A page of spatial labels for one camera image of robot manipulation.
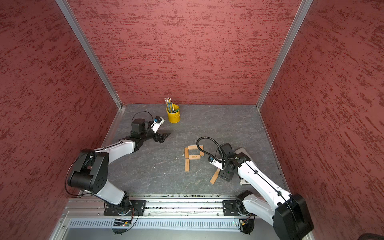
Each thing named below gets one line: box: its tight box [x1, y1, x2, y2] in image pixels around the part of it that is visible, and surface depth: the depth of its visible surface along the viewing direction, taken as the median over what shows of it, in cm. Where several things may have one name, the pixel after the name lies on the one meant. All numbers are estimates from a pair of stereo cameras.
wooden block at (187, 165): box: [185, 159, 190, 172], surface depth 89 cm
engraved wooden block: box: [188, 155, 201, 160], surface depth 93 cm
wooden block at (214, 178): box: [210, 168, 221, 185], surface depth 85 cm
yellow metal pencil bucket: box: [166, 103, 181, 124], surface depth 106 cm
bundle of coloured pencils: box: [164, 97, 178, 113], surface depth 105 cm
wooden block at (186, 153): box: [184, 147, 189, 159], surface depth 95 cm
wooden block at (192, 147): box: [188, 145, 199, 150], surface depth 98 cm
